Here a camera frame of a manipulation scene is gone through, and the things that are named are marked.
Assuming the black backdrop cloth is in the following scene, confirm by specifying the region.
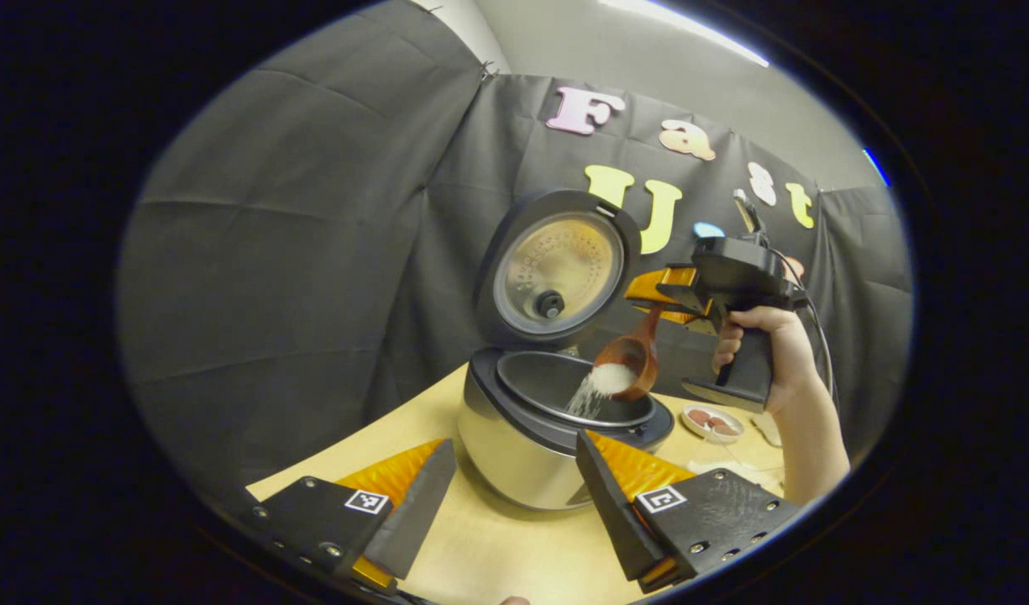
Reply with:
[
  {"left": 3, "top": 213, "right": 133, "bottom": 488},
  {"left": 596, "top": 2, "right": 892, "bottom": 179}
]
[{"left": 115, "top": 0, "right": 914, "bottom": 505}]

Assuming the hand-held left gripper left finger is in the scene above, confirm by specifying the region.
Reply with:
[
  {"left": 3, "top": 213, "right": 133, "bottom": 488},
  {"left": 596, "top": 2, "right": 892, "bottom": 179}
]
[{"left": 249, "top": 439, "right": 458, "bottom": 593}]

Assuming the white round plate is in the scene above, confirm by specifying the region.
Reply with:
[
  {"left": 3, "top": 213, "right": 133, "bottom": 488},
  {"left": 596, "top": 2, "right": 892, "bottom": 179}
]
[{"left": 680, "top": 404, "right": 745, "bottom": 444}]

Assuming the white rice spoonful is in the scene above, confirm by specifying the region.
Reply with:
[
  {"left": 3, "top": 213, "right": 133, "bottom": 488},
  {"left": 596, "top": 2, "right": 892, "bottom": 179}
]
[{"left": 564, "top": 363, "right": 637, "bottom": 419}]

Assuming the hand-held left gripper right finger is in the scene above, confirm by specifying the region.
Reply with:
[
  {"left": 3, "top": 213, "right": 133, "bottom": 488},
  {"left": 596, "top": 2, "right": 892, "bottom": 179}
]
[{"left": 576, "top": 430, "right": 805, "bottom": 594}]

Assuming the dark grey rice cooker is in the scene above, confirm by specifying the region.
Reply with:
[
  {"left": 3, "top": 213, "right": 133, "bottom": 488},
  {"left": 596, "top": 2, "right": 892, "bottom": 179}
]
[{"left": 457, "top": 190, "right": 675, "bottom": 511}]

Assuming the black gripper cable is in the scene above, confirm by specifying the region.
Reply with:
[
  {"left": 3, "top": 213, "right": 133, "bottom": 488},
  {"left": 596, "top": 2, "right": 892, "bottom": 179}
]
[{"left": 804, "top": 298, "right": 834, "bottom": 396}]

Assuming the clear rice container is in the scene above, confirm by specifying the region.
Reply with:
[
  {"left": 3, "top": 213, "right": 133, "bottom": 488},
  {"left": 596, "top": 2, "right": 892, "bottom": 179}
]
[{"left": 686, "top": 458, "right": 785, "bottom": 497}]

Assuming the brown wooden spoon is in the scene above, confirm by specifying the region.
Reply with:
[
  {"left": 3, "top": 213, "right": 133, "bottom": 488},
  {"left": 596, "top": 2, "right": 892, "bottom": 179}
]
[{"left": 592, "top": 304, "right": 666, "bottom": 402}]

